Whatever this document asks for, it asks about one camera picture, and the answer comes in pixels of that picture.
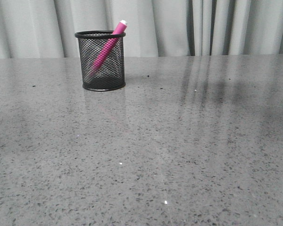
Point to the pink marker pen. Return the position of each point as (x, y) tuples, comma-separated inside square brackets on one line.
[(105, 51)]

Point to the black mesh pen holder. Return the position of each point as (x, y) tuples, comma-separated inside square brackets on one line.
[(111, 75)]

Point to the grey curtain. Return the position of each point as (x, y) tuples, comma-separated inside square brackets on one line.
[(156, 28)]

